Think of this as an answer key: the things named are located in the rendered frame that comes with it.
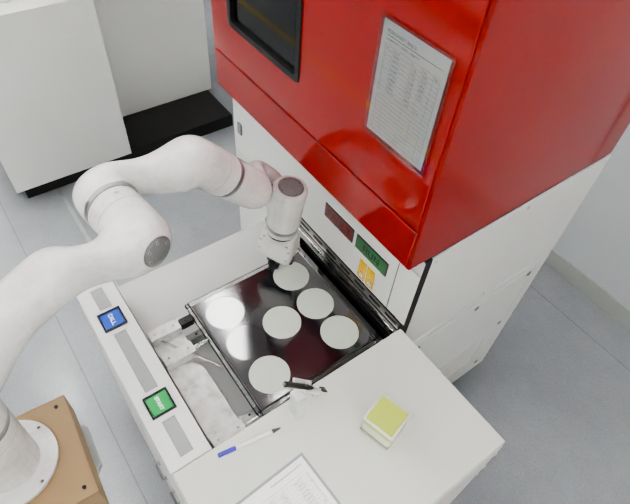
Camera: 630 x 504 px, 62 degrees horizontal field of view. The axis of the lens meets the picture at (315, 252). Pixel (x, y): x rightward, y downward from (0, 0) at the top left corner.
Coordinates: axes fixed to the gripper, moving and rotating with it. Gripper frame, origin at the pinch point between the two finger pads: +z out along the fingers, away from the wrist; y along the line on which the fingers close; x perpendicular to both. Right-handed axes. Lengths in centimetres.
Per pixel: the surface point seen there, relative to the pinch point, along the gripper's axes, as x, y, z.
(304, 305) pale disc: -7.1, 13.7, 0.2
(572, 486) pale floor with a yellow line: 25, 130, 75
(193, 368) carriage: -35.9, -1.8, 4.4
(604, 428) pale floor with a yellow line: 56, 139, 74
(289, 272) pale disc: 0.8, 4.9, 1.3
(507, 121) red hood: 4, 35, -68
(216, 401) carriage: -40.4, 7.8, 3.0
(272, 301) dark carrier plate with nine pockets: -10.1, 5.6, 1.4
